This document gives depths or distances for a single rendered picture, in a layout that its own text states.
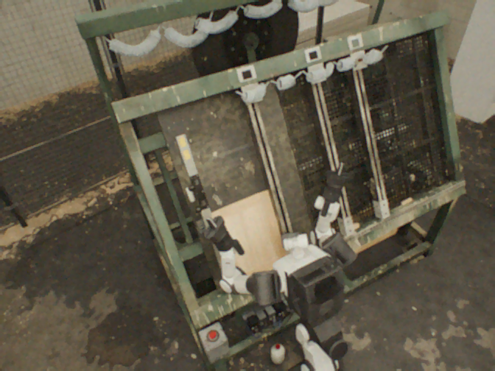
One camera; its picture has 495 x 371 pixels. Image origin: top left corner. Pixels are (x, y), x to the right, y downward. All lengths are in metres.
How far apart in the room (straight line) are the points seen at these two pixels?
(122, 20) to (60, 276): 2.44
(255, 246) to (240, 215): 0.22
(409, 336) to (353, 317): 0.42
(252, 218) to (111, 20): 1.32
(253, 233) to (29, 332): 2.16
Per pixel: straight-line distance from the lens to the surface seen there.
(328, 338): 1.98
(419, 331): 3.36
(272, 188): 2.16
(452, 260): 3.85
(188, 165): 2.01
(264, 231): 2.26
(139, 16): 2.27
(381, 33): 2.57
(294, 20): 2.80
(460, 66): 5.56
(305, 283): 1.70
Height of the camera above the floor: 2.85
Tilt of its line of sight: 43 degrees down
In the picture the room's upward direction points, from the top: 4 degrees counter-clockwise
